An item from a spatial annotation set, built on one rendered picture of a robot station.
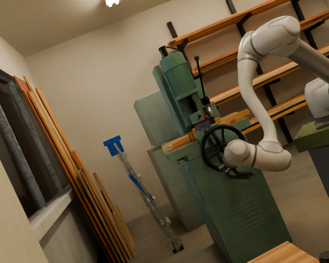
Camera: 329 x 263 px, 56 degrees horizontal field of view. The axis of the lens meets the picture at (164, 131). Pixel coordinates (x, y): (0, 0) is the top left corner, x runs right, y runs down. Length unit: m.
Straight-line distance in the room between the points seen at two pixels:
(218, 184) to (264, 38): 1.01
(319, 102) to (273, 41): 0.62
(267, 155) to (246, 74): 0.41
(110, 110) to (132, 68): 0.70
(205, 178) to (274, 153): 0.77
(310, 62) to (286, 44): 0.20
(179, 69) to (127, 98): 2.46
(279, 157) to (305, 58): 0.52
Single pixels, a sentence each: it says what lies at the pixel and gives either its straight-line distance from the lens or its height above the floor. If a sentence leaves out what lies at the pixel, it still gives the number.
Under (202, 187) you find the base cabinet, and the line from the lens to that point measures 2.11.
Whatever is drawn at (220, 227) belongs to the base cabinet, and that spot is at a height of 0.31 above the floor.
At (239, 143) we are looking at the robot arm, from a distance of 1.38.
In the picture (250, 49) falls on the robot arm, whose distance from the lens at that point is 1.62.
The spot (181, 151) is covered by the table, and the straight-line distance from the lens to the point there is 2.06.
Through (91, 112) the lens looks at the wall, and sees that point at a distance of 4.55.
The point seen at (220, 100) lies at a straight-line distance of 4.28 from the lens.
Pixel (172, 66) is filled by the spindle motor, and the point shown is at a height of 1.43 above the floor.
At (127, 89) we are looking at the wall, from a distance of 4.58.
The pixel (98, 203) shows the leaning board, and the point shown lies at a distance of 3.17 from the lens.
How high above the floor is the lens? 1.11
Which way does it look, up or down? 2 degrees down
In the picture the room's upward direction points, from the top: 24 degrees counter-clockwise
